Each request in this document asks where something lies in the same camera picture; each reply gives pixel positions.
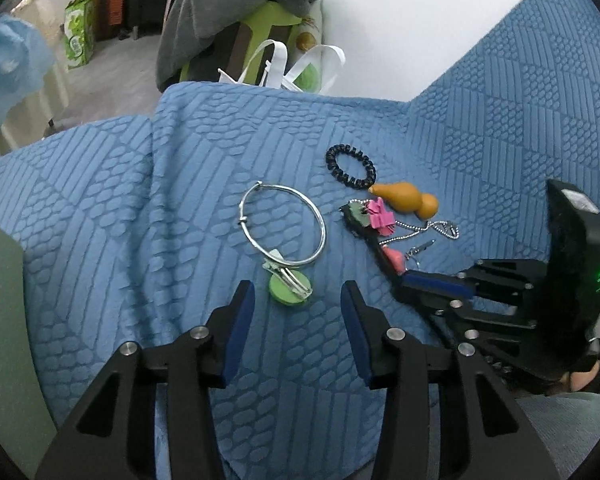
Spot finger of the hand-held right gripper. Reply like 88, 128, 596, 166
407, 297, 541, 368
399, 258, 551, 306

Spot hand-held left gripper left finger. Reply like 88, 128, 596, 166
35, 280, 257, 480

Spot light blue blanket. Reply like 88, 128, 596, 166
0, 12, 57, 153

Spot silver ball chain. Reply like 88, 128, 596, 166
392, 219, 460, 247

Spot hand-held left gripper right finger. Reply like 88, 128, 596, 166
341, 280, 563, 480

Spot green paper bag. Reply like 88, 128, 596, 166
64, 0, 97, 70

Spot grey trousers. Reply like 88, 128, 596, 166
517, 392, 600, 480

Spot small pink piece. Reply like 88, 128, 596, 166
380, 247, 407, 276

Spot orange gourd ornament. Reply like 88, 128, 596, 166
369, 181, 440, 221

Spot blue textured sofa cover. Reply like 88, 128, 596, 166
0, 0, 600, 480

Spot red suitcase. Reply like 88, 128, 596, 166
87, 0, 131, 41

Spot green stool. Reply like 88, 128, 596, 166
180, 2, 302, 86

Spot person's right hand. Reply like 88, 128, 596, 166
560, 360, 600, 395

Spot silver bangle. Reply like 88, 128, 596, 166
238, 181, 327, 267

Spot green round hair clip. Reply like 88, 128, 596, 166
261, 249, 314, 306

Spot black spiral hair tie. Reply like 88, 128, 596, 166
324, 143, 377, 190

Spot grey blanket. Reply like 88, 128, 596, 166
156, 0, 329, 93

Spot white tote bag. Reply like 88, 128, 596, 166
217, 40, 346, 95

